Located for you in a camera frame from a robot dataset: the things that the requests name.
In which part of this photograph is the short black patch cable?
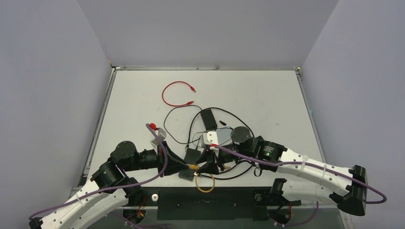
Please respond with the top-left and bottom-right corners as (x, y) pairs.
(218, 159), (254, 181)

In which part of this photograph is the thin black barrel plug cable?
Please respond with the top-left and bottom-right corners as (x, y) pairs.
(185, 119), (228, 152)

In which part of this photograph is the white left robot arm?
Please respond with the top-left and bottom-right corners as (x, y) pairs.
(29, 141), (189, 229)

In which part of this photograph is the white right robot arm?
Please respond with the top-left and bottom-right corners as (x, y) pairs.
(197, 126), (367, 216)

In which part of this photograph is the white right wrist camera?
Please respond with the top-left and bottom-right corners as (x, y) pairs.
(202, 131), (219, 146)

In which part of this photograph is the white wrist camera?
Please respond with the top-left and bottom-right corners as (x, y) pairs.
(150, 128), (166, 151)
(202, 131), (219, 146)

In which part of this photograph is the red ethernet cable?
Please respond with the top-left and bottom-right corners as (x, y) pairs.
(162, 81), (197, 107)

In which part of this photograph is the black two-prong power cord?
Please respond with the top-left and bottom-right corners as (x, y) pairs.
(163, 104), (211, 146)

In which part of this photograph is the aluminium frame rail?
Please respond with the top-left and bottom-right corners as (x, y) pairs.
(85, 68), (117, 159)

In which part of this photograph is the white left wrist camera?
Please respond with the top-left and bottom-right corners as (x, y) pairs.
(150, 128), (166, 151)

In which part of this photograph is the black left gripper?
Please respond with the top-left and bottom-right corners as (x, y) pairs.
(125, 141), (190, 177)

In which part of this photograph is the black power brick adapter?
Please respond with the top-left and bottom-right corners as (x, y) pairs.
(200, 109), (217, 131)

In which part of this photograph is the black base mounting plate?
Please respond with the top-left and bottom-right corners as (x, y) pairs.
(123, 187), (301, 221)

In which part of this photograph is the orange ethernet cable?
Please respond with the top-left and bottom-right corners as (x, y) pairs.
(188, 164), (232, 193)

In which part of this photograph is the black ribbed network switch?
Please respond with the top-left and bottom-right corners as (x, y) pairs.
(178, 148), (201, 181)

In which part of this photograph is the white square network box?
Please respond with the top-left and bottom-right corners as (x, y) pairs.
(216, 126), (233, 144)

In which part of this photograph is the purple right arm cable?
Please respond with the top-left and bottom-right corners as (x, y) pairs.
(210, 145), (387, 204)

